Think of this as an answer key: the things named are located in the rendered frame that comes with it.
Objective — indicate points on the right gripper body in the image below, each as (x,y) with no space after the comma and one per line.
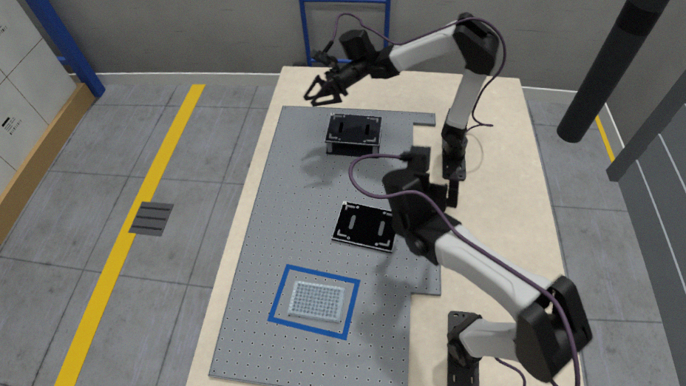
(339,75)

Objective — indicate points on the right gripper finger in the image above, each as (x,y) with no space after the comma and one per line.
(319,80)
(337,97)

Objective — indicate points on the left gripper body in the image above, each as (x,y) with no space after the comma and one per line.
(417,165)

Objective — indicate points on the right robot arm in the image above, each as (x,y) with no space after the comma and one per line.
(480,47)

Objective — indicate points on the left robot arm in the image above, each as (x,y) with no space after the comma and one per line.
(538,343)

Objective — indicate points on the blue tape square outline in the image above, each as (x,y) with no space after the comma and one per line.
(342,335)

